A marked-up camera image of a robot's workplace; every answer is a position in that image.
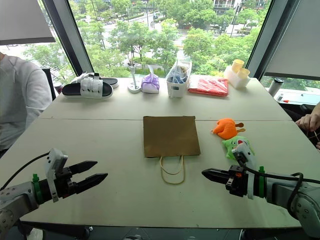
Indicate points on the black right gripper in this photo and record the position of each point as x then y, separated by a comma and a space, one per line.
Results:
237, 183

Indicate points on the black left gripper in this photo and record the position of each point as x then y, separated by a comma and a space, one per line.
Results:
65, 183

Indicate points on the green plush toy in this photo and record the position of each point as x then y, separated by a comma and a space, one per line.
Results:
231, 146

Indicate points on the orange plush toy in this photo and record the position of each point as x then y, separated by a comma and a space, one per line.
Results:
226, 128

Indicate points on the brown paper bag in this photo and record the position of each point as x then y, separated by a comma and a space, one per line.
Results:
171, 136

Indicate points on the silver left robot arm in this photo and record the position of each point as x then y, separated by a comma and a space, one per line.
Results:
15, 197

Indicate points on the bystander bare forearm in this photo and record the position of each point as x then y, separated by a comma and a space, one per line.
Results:
316, 110

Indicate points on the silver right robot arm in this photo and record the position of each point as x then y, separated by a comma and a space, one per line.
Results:
295, 197

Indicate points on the white box with blue items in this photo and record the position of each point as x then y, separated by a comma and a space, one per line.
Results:
176, 85

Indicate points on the bystander bare hand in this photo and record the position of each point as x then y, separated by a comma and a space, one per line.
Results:
310, 122
318, 145

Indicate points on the red plastic packet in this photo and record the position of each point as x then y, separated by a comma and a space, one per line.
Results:
208, 86

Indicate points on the dark red cup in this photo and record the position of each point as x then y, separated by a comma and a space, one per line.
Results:
58, 88

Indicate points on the white plastic cup holder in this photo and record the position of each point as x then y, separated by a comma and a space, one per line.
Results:
236, 80

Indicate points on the small white stand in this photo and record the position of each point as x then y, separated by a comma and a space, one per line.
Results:
134, 86

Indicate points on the black chair back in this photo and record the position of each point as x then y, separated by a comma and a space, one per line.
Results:
50, 82

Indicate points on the person in white sweater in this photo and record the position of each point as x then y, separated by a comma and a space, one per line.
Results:
20, 100

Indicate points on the red marker pen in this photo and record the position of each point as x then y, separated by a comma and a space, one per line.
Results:
286, 101

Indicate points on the white tumbler with dark lid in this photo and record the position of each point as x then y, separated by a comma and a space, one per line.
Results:
275, 87

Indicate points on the short yellow cup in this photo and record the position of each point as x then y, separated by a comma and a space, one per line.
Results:
243, 73

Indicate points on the purple cloth bundle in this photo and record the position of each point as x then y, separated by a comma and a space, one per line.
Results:
150, 83

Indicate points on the tall yellow cup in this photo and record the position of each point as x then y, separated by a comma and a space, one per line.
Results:
237, 65

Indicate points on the grey roller blind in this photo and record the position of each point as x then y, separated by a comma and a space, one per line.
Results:
22, 20
295, 37

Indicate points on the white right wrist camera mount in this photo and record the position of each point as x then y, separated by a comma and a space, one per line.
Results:
246, 153

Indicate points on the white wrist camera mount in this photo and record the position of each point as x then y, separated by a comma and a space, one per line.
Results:
53, 160
246, 153

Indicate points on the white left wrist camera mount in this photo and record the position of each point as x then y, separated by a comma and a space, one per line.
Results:
53, 160

